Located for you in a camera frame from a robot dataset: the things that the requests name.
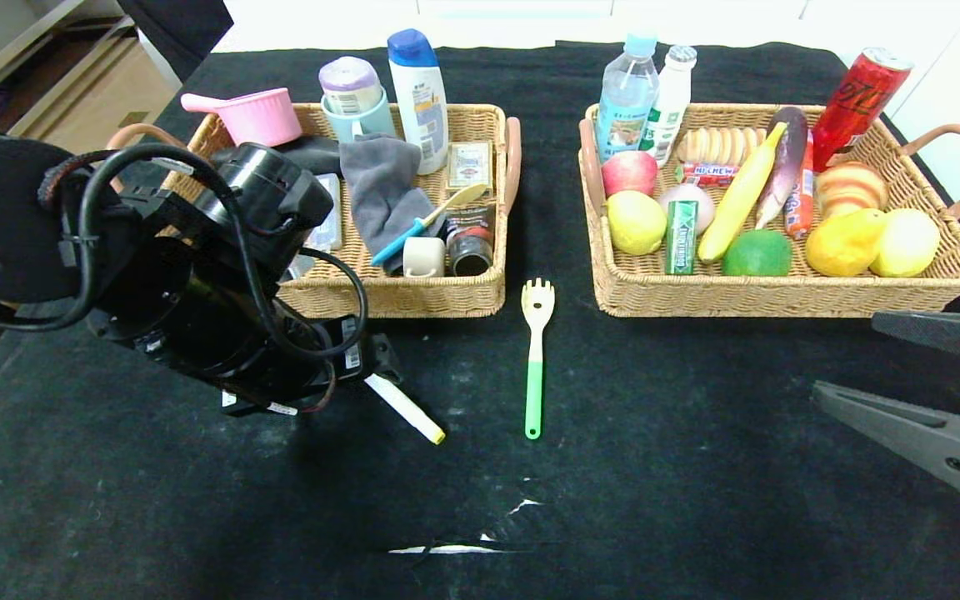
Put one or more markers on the yellow banana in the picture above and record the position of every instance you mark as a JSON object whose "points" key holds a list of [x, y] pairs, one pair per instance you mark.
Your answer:
{"points": [[738, 200]]}

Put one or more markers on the red sausage stick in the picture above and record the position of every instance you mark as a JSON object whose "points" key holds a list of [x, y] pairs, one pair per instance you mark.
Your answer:
{"points": [[800, 208]]}

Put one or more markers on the small printed card box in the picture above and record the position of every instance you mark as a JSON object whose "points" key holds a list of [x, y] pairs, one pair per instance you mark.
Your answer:
{"points": [[469, 167]]}

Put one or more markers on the pink ribbed saucepan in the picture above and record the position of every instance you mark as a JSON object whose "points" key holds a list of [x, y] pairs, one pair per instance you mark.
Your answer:
{"points": [[257, 122]]}

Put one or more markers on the teal cup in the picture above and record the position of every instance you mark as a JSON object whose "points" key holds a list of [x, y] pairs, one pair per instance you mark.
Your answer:
{"points": [[374, 123]]}

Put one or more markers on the purple eggplant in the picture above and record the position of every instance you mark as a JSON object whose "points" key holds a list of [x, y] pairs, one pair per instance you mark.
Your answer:
{"points": [[790, 142]]}

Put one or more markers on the clear water bottle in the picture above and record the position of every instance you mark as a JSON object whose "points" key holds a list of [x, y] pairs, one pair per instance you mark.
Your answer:
{"points": [[626, 98]]}

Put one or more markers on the small white cup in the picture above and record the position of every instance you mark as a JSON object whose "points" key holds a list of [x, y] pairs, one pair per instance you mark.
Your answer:
{"points": [[423, 257]]}

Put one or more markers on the green lime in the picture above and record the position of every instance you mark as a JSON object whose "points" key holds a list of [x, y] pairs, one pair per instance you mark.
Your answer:
{"points": [[757, 254]]}

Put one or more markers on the grey towel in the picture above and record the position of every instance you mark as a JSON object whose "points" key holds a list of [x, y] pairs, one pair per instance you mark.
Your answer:
{"points": [[378, 190]]}

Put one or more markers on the orange yellow pear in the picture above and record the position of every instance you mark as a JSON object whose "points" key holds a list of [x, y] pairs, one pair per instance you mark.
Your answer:
{"points": [[842, 244]]}

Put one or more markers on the white marker yellow tip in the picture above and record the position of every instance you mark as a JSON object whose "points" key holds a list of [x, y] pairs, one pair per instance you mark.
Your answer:
{"points": [[413, 417]]}

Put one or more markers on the pale purple ball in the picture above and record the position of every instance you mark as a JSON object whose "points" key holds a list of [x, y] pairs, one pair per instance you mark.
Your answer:
{"points": [[701, 200]]}

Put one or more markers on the green gum pack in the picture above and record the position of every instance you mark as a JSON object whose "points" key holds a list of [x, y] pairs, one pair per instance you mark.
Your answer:
{"points": [[682, 237]]}

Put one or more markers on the striped round bread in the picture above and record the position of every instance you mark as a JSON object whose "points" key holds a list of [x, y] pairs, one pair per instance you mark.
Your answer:
{"points": [[851, 188]]}

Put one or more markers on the black pouch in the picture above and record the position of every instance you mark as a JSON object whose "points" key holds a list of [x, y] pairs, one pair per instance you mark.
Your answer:
{"points": [[317, 154]]}

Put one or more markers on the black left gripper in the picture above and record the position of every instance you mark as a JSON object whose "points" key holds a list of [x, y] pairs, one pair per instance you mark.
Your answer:
{"points": [[355, 357]]}

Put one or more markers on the white shampoo bottle blue cap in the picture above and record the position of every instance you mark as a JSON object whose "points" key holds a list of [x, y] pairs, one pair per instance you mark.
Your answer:
{"points": [[416, 107]]}

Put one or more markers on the red candy pack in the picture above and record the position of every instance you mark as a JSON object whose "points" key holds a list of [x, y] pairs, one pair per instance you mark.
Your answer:
{"points": [[701, 174]]}

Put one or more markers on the black red cylinder can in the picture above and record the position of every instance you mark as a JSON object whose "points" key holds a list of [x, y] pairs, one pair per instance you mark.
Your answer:
{"points": [[470, 248]]}

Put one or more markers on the grey metal shelf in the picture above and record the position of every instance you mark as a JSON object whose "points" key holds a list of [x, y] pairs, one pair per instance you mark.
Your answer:
{"points": [[47, 42]]}

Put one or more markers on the yellow lemon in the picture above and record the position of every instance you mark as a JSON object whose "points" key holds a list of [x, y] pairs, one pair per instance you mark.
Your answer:
{"points": [[637, 222], [909, 242]]}

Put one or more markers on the clear plastic case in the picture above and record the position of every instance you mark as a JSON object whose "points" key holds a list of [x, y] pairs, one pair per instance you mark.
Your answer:
{"points": [[332, 225]]}

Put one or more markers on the white milk bottle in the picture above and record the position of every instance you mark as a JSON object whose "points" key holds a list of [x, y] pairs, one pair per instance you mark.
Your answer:
{"points": [[670, 98]]}

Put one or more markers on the purple bag roll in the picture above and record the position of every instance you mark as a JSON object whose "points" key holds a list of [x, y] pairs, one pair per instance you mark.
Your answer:
{"points": [[350, 85]]}

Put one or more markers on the red drink can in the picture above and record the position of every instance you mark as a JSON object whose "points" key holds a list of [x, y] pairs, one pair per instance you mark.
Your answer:
{"points": [[859, 104]]}

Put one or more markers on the red apple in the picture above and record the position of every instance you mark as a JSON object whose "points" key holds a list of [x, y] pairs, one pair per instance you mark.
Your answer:
{"points": [[628, 172]]}

